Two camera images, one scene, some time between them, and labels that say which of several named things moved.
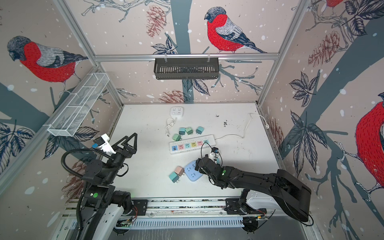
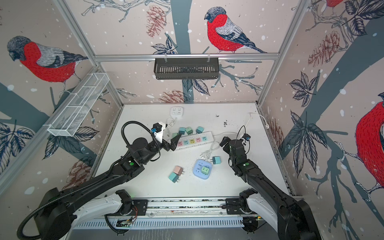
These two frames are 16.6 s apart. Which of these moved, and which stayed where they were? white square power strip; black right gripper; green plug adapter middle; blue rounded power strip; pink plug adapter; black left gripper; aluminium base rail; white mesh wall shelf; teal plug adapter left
Moved: black left gripper; blue rounded power strip; black right gripper
Stayed: white square power strip; teal plug adapter left; pink plug adapter; aluminium base rail; green plug adapter middle; white mesh wall shelf
